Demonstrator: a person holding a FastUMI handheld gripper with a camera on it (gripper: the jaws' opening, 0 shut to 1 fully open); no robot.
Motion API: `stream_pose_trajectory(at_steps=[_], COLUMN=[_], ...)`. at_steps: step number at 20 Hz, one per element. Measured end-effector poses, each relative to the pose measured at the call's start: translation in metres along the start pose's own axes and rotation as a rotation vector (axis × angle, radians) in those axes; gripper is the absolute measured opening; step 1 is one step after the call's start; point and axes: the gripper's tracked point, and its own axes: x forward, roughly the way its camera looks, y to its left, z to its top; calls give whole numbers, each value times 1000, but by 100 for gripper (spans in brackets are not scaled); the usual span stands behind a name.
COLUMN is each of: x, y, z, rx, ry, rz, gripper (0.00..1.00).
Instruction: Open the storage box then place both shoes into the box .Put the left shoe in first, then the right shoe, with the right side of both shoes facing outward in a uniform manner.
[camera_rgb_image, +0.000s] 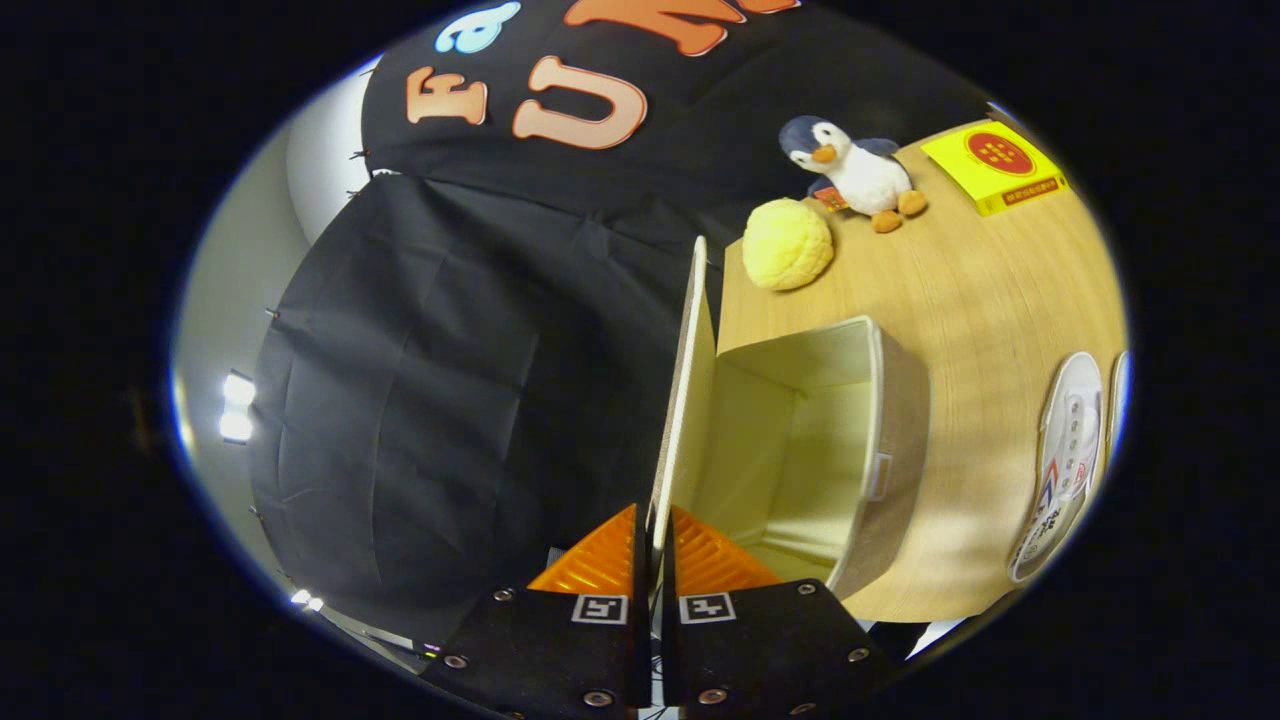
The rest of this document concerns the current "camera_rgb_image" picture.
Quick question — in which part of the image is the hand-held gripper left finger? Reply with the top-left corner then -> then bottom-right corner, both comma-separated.
420,503 -> 654,720

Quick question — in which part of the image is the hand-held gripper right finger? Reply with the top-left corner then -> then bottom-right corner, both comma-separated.
658,503 -> 899,720

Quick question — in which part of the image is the beige fabric storage box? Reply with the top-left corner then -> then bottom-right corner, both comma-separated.
650,235 -> 931,601

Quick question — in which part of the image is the white canvas shoe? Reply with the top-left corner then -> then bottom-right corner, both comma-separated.
1008,350 -> 1104,584
1105,350 -> 1133,456

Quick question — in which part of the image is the yellow plush bun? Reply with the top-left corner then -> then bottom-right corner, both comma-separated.
742,198 -> 835,292

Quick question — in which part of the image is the blue white penguin plush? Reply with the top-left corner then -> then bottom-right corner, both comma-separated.
778,115 -> 929,234

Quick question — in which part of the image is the yellow book red circle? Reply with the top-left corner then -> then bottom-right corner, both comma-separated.
920,120 -> 1069,217

